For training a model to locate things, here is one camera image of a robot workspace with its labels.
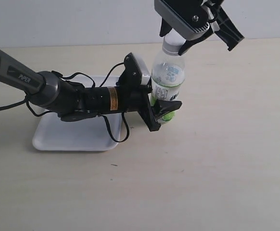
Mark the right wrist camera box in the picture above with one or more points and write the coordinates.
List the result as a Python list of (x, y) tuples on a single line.
[(187, 17)]

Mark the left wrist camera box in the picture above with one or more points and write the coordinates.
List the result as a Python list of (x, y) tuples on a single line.
[(136, 73)]

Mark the white rectangular tray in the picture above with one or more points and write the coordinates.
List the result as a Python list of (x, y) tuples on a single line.
[(88, 135)]

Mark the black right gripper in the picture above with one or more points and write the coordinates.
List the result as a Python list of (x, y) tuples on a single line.
[(219, 24)]

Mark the clear plastic bottle green label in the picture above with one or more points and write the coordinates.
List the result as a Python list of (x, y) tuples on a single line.
[(168, 74)]

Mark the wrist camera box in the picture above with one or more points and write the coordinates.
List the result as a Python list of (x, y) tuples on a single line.
[(187, 17), (136, 73)]

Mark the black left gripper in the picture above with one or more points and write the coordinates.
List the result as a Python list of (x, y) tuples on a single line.
[(128, 98)]

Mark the white bottle cap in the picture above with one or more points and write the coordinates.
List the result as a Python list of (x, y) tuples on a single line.
[(172, 43)]

